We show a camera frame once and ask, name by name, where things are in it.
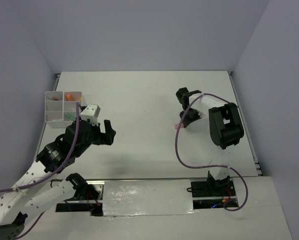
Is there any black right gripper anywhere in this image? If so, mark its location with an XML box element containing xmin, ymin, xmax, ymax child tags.
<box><xmin>180</xmin><ymin>108</ymin><xmax>203</xmax><ymax>128</ymax></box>

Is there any pink correction tape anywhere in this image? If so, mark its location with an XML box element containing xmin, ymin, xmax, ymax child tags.
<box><xmin>174</xmin><ymin>123</ymin><xmax>183</xmax><ymax>130</ymax></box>

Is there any orange grey utility knife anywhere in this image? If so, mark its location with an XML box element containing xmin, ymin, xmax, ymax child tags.
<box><xmin>65</xmin><ymin>94</ymin><xmax>74</xmax><ymax>102</ymax></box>

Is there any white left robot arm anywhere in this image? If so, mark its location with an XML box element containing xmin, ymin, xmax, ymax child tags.
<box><xmin>0</xmin><ymin>119</ymin><xmax>116</xmax><ymax>240</ymax></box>

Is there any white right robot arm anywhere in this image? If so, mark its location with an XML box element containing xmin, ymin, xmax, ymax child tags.
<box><xmin>174</xmin><ymin>87</ymin><xmax>245</xmax><ymax>196</ymax></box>

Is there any white compartment box left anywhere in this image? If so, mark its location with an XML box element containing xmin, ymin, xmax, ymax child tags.
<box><xmin>44</xmin><ymin>91</ymin><xmax>63</xmax><ymax>123</ymax></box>

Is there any white taped cover panel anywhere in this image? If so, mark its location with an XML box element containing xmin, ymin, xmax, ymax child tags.
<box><xmin>102</xmin><ymin>179</ymin><xmax>195</xmax><ymax>217</ymax></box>

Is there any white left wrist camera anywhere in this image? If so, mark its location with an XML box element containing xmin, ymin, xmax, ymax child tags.
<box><xmin>80</xmin><ymin>104</ymin><xmax>101</xmax><ymax>126</ymax></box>

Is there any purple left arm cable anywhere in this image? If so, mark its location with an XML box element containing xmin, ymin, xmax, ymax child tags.
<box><xmin>0</xmin><ymin>102</ymin><xmax>83</xmax><ymax>238</ymax></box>

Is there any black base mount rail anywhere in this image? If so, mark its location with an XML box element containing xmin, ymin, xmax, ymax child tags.
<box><xmin>55</xmin><ymin>179</ymin><xmax>238</xmax><ymax>217</ymax></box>

